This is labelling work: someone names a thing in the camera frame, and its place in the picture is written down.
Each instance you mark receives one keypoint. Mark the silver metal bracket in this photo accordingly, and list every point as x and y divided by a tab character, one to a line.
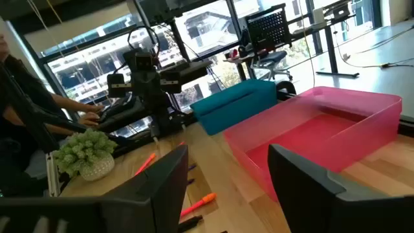
53	174

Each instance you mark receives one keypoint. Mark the white desktop device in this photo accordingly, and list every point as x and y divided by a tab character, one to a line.
318	16

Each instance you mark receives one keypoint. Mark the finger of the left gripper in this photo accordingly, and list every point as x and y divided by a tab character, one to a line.
171	82
116	85

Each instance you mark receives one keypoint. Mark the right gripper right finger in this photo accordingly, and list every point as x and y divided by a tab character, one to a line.
323	207

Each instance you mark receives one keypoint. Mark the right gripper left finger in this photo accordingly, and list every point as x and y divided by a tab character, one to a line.
145	207

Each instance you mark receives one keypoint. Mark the pink translucent plastic bin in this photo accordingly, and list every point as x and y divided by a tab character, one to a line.
307	136

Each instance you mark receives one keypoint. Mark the person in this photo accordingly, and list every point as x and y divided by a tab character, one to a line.
19	84

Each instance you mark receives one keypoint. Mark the green potted plant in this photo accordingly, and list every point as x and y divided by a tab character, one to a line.
84	149

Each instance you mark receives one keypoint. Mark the pink pencil orange cap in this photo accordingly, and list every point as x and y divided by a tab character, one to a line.
198	204
145	163

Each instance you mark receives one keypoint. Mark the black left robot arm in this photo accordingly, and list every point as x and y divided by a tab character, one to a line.
171	123

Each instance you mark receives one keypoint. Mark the person's hand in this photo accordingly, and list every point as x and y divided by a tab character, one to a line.
95	108
89	119

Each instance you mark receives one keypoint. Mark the office chair perforated back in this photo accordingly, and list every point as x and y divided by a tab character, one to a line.
268	29

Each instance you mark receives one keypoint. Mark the black standing desk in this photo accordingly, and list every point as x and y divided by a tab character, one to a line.
331	51

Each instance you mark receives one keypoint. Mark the dark blue plastic bin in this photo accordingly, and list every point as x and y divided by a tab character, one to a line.
233	106

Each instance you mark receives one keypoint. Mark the dark blue-purple crayon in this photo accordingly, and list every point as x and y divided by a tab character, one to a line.
191	181
192	167

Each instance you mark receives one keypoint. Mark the black pen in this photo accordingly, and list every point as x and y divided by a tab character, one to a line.
189	223

